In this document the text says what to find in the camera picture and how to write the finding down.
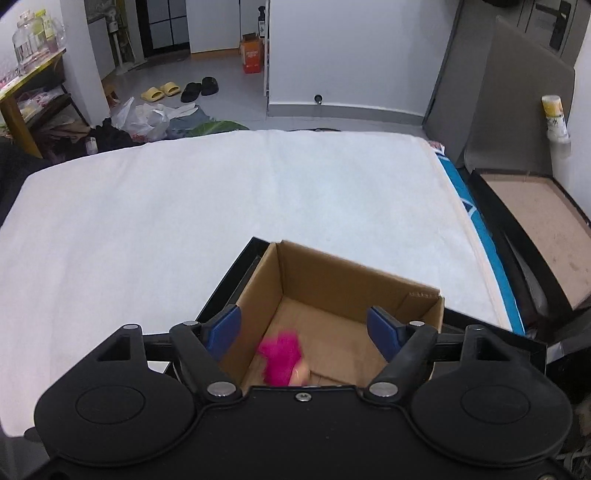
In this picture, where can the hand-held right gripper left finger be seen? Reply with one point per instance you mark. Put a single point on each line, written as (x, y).
(224, 332)

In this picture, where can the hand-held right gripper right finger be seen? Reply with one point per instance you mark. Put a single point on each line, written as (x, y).
(383, 334)

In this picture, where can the pink toy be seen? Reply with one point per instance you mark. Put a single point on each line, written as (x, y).
(279, 355)

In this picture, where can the brown cardboard box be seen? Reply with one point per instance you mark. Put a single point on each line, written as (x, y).
(332, 281)

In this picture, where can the black tray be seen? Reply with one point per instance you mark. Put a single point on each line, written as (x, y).
(231, 288)

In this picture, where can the blue mattress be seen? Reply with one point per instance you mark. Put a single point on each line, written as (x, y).
(497, 277)

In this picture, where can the black framed brown board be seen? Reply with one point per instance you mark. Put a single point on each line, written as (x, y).
(531, 217)

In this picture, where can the green leaf-shaped item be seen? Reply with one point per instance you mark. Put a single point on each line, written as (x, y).
(217, 128)

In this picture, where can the blue-grey cloth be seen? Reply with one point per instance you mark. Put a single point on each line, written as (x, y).
(189, 125)

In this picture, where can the black clothing pile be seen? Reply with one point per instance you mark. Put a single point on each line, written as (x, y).
(111, 136)

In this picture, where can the white plastic bag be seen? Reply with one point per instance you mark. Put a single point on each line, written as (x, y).
(138, 117)

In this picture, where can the black slipper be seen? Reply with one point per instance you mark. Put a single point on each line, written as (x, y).
(209, 86)
(190, 92)

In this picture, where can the yellow slipper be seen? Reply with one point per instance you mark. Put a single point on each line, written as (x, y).
(170, 88)
(151, 95)

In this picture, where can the dark grey panel board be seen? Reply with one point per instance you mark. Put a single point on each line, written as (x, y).
(457, 69)

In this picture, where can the orange carton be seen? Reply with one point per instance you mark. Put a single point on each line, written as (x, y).
(251, 57)

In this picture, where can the yellow and white bottle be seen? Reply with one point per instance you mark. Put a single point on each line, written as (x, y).
(553, 110)

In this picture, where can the white standing fan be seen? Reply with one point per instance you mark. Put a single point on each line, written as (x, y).
(121, 50)

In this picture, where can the wooden shelf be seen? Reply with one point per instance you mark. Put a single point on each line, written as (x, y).
(14, 115)

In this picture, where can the white cabinet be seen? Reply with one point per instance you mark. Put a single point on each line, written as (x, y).
(101, 46)

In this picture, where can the dark spray bottle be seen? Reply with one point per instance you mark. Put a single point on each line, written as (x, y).
(262, 23)

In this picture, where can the large glass jar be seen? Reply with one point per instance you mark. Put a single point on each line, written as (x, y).
(22, 46)

